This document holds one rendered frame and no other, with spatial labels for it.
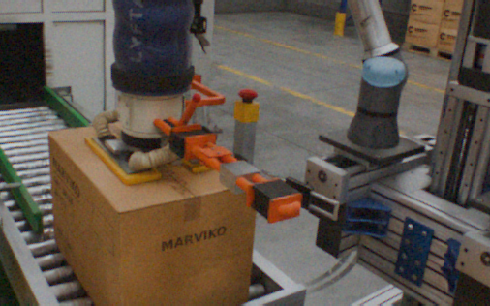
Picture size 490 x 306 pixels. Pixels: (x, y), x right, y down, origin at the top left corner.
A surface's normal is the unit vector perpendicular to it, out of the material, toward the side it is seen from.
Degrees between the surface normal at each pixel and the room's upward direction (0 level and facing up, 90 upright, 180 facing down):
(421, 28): 85
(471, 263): 90
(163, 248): 90
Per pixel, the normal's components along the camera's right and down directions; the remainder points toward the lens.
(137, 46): -0.07, 0.07
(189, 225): 0.55, 0.33
